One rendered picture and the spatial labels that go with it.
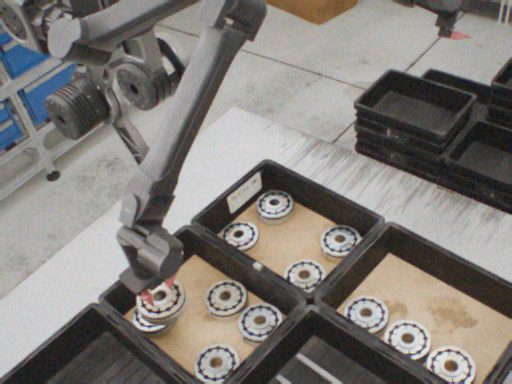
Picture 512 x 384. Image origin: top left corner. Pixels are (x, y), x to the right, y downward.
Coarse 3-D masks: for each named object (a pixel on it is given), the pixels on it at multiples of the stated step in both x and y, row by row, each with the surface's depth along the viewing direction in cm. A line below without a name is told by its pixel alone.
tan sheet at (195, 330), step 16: (192, 256) 151; (192, 272) 147; (208, 272) 147; (192, 288) 144; (192, 304) 141; (192, 320) 137; (208, 320) 137; (176, 336) 135; (192, 336) 134; (208, 336) 134; (224, 336) 133; (240, 336) 133; (176, 352) 132; (192, 352) 131; (240, 352) 130; (192, 368) 129
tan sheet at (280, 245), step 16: (304, 208) 158; (256, 224) 156; (288, 224) 154; (304, 224) 154; (320, 224) 153; (336, 224) 152; (272, 240) 151; (288, 240) 151; (304, 240) 150; (256, 256) 148; (272, 256) 148; (288, 256) 147; (304, 256) 146; (320, 256) 146
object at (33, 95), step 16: (0, 32) 255; (0, 48) 260; (16, 48) 265; (16, 64) 268; (32, 64) 275; (64, 64) 288; (48, 80) 286; (64, 80) 293; (32, 96) 282; (32, 112) 287
